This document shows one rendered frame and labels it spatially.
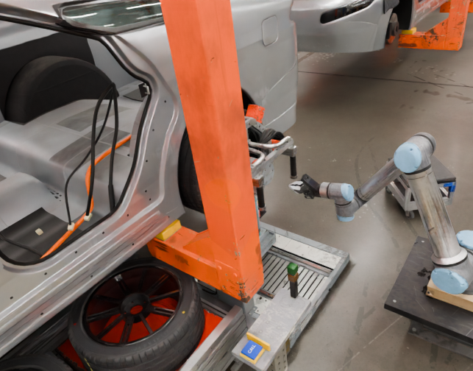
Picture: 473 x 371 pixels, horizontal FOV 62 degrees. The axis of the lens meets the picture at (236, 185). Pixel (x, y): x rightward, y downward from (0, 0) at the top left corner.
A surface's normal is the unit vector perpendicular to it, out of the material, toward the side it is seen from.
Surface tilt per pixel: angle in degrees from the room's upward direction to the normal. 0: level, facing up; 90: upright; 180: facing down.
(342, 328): 0
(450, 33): 90
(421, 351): 0
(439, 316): 0
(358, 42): 104
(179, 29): 90
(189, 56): 90
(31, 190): 50
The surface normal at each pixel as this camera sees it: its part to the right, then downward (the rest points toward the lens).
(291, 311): -0.12, -0.83
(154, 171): 0.80, 0.25
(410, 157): -0.77, 0.34
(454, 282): -0.68, 0.54
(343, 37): -0.11, 0.74
